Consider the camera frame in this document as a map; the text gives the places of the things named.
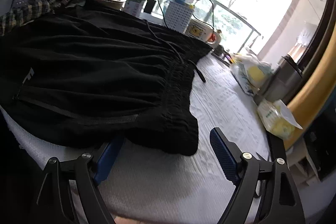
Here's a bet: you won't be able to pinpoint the plaid flannel shirt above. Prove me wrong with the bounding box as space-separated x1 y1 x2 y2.
0 0 62 37

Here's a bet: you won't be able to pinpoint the black charging cable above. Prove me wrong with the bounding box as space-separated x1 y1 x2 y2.
152 0 215 33

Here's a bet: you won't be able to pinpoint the yellow mirror frame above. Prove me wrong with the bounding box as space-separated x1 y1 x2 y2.
284 0 336 151

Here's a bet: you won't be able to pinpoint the green white milk carton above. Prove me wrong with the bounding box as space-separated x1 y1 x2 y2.
123 0 146 18

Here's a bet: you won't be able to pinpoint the bear print ceramic mug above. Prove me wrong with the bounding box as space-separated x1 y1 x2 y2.
185 19 221 48

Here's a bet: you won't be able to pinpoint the white textured bed cover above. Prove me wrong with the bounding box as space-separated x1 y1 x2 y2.
1 55 269 223

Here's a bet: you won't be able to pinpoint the small potted cactus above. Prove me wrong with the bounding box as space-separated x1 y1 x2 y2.
213 45 227 56

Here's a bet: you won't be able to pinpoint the black drawstring pants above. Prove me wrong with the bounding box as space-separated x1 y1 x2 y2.
1 3 211 156

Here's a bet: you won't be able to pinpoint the yellow tissue pack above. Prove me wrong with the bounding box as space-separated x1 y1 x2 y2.
257 99 302 140

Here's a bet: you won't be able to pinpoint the white perforated organizer basket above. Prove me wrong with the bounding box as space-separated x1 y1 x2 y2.
165 1 194 34

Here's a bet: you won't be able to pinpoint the balcony metal railing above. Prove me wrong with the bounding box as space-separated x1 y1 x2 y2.
153 0 262 53

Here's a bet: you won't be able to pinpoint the black power adapter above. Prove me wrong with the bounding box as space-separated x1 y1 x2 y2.
143 0 156 14

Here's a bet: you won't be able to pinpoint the white yellow plastic bag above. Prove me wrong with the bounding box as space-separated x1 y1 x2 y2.
230 53 273 96

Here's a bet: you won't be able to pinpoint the black scissors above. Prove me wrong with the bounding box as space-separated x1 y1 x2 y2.
253 152 272 198

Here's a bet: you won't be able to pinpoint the black flat remote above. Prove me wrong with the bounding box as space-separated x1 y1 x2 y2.
266 131 287 163

